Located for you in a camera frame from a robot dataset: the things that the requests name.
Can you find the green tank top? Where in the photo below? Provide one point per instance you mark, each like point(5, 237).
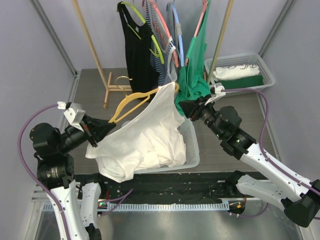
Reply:
point(191, 82)

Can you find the blue hanger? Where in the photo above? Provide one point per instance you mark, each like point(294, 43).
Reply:
point(178, 32)

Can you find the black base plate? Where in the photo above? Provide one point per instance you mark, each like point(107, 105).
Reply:
point(166, 188)

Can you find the lime green hanger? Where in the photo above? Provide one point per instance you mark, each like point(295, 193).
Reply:
point(139, 33)

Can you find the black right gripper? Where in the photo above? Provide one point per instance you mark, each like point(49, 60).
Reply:
point(196, 110)

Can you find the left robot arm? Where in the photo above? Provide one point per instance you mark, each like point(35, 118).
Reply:
point(75, 207)

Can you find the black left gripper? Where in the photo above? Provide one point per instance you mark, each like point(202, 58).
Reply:
point(96, 128)

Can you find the folded white garment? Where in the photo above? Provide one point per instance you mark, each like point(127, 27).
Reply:
point(236, 72)

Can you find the white perforated front basket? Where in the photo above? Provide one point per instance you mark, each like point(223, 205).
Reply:
point(190, 145)

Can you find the folded green garment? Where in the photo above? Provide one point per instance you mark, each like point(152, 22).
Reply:
point(245, 82)

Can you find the black tank top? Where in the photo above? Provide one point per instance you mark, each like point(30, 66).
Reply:
point(143, 77)

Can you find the white slotted cable duct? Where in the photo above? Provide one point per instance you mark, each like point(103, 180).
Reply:
point(224, 206)

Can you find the grey tank top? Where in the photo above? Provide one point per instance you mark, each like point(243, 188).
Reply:
point(176, 25)

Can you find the wooden clothes rack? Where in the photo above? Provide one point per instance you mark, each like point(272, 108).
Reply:
point(107, 81)

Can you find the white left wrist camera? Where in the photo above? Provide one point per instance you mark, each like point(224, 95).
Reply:
point(73, 113)

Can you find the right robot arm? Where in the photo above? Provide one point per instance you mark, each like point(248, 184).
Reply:
point(297, 196)

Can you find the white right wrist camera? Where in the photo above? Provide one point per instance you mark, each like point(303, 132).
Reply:
point(217, 91)

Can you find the blue white striped tank top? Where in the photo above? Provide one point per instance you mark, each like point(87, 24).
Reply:
point(165, 59)

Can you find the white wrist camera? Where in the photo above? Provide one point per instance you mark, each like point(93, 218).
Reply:
point(73, 113)
point(217, 91)

